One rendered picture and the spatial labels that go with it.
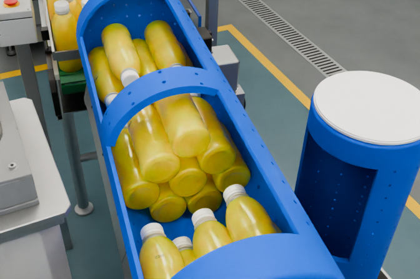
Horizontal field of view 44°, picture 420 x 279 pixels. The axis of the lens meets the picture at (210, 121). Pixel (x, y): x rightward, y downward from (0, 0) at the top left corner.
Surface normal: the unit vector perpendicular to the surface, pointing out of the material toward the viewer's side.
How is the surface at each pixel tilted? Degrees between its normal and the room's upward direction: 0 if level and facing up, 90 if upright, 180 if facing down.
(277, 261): 8
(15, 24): 90
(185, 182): 91
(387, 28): 0
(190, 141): 91
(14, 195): 90
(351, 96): 0
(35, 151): 0
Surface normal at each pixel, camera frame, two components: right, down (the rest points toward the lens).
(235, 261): -0.15, -0.73
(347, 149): -0.55, 0.51
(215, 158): 0.32, 0.62
